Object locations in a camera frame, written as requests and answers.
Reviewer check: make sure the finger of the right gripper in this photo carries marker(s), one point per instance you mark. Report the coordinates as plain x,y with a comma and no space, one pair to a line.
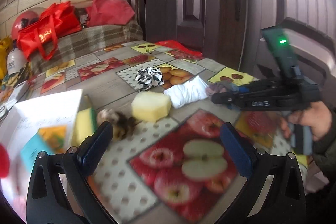
244,89

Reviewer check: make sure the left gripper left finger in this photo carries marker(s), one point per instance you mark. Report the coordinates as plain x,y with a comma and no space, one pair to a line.
46,199

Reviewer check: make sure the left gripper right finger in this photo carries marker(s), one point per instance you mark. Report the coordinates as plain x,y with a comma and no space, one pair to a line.
273,191

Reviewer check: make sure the blue tissue pack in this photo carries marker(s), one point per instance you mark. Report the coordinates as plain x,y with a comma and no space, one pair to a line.
31,150

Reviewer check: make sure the white cloth glove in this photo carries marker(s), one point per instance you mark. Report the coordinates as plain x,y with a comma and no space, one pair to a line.
189,92

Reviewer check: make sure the red apple plush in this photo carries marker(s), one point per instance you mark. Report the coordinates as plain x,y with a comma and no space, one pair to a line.
4,162

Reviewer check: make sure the yellow green sponge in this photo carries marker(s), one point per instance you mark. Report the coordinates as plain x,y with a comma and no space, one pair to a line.
85,123

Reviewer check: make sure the black white patterned scrunchie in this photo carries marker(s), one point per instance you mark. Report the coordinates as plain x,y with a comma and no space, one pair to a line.
148,78

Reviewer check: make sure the pale yellow sponge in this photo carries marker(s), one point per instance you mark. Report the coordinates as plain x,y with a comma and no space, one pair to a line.
150,106

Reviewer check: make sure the pink fluffy plush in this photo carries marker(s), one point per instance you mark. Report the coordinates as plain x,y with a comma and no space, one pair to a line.
19,205

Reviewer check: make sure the person right hand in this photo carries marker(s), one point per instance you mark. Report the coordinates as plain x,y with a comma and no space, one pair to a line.
318,117

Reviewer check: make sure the red plastic bag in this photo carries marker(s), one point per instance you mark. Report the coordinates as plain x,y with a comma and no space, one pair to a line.
178,46

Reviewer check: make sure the white round charger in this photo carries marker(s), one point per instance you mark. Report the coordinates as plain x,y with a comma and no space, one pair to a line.
3,112

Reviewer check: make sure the fruit pattern tablecloth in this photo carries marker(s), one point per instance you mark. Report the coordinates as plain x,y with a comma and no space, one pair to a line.
175,170

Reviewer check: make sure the white power bank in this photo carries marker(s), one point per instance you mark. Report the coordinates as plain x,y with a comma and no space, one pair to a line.
17,94

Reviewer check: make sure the white helmet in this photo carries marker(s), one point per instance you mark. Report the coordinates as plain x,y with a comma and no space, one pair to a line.
15,61

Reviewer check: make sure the yellow shopping bag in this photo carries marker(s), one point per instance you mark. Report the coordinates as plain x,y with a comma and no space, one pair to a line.
6,45

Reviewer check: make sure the plaid blanket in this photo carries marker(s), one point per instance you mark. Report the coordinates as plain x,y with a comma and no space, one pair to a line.
86,41

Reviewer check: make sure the dark red fabric bag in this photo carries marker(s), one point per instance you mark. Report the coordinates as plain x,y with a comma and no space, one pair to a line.
114,12

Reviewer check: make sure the glossy red tote bag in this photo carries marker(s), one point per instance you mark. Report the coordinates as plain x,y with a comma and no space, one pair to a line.
42,36

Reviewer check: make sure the red helmet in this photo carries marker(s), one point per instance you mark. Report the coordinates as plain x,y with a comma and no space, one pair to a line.
23,20

